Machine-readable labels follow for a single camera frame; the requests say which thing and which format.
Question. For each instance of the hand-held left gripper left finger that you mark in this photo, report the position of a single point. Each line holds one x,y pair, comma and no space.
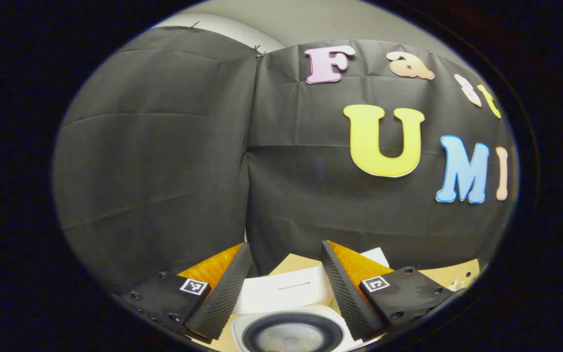
223,303

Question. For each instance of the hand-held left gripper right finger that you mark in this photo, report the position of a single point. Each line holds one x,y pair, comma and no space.
347,298

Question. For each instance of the white rice cooker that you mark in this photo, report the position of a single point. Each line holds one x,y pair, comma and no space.
281,293

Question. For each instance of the black backdrop cloth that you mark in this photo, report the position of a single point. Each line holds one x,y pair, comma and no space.
164,146

